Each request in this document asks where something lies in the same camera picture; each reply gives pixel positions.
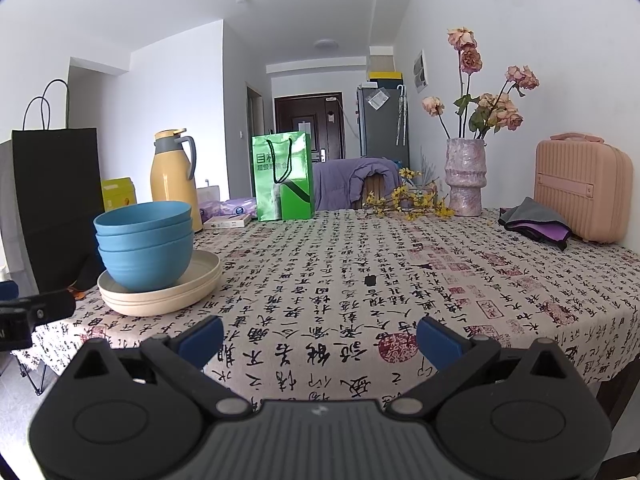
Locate pink textured vase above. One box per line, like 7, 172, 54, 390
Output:
446, 138, 487, 217

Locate purple jacket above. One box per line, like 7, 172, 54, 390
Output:
314, 157, 401, 212

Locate brown interior door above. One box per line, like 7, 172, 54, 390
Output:
246, 82, 264, 197

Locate grey refrigerator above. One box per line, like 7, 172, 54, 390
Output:
356, 82, 410, 161

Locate flat white carton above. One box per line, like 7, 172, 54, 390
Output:
204, 213, 252, 230

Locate black folding frame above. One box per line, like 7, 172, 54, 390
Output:
12, 354, 52, 397

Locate blue bowl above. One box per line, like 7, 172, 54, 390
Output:
95, 230, 194, 252
98, 242, 194, 292
93, 201, 193, 237

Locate dark brown entrance door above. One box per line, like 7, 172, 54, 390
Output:
274, 92, 343, 163

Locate yellow thermos jug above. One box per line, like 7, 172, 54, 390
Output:
151, 128, 203, 233

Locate black and orange cloth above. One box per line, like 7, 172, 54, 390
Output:
69, 254, 106, 294

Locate wooden chair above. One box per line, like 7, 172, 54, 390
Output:
350, 172, 401, 209

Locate dried pink roses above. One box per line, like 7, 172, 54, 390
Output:
421, 27, 540, 141

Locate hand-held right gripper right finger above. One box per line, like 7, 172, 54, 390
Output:
387, 316, 583, 418

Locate yellow snack bag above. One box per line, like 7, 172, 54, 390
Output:
101, 177, 137, 212

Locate pink hard case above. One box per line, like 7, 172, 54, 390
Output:
534, 133, 633, 244

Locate green paper bag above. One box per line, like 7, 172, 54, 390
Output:
251, 131, 315, 222

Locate white wall panel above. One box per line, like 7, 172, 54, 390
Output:
413, 50, 430, 93

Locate grey and purple cloth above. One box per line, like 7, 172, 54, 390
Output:
498, 197, 572, 251

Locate purple packets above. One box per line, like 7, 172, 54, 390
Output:
200, 197, 258, 221

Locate black paper bag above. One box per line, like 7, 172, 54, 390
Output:
0, 78, 106, 295

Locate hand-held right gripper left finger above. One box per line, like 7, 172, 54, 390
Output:
62, 315, 253, 418

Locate yellow flower branch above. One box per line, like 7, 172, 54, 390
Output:
365, 167, 456, 222

